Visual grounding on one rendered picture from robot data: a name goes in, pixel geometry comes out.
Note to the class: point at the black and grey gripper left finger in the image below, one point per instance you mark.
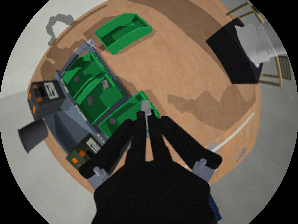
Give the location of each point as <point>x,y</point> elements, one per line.
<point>101,166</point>

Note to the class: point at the grey shelf rack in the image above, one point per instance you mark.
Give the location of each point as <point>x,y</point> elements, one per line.
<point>66,126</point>

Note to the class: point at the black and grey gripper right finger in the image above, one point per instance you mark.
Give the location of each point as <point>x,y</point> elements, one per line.
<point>190,151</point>

